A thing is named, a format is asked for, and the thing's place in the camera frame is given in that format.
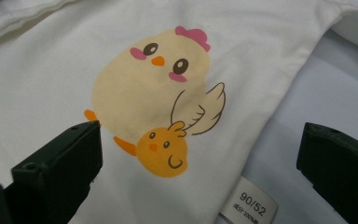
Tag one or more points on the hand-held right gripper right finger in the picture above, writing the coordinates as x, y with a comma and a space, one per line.
341, 171

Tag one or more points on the white shirt with chick print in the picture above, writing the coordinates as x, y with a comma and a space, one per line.
43, 77

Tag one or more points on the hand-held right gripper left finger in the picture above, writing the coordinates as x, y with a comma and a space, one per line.
56, 168

